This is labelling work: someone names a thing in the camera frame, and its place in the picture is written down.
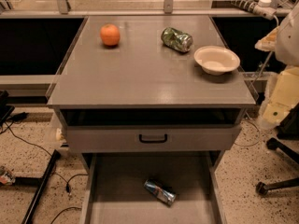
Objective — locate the blue silver redbull can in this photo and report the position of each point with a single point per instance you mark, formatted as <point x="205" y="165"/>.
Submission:
<point x="160" y="192"/>

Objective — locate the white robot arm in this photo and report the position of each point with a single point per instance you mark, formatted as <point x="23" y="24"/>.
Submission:
<point x="282" y="90"/>

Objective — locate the grey drawer cabinet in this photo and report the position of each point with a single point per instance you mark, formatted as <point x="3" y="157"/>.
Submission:
<point x="141" y="84"/>

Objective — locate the crushed green soda can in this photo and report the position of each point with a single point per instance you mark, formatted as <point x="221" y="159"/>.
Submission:
<point x="176" y="39"/>

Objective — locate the open middle drawer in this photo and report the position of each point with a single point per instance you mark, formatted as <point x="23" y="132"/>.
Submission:
<point x="115" y="192"/>

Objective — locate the white paper bowl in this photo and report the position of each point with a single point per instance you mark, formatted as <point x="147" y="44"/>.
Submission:
<point x="216" y="60"/>

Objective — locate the orange fruit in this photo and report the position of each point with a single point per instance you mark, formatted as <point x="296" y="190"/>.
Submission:
<point x="110" y="35"/>

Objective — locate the black device at left edge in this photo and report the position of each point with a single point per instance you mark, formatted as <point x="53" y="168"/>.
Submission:
<point x="5" y="108"/>

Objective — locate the white power strip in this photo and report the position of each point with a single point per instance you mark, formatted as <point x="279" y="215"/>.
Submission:
<point x="261" y="8"/>

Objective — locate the small crumpled wrapper on floor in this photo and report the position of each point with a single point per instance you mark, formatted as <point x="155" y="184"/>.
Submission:
<point x="6" y="177"/>

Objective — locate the closed top drawer with handle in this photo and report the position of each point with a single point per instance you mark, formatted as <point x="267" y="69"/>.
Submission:
<point x="100" y="140"/>

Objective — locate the black floor stand frame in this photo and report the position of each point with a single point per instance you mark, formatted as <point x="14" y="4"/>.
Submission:
<point x="39" y="183"/>

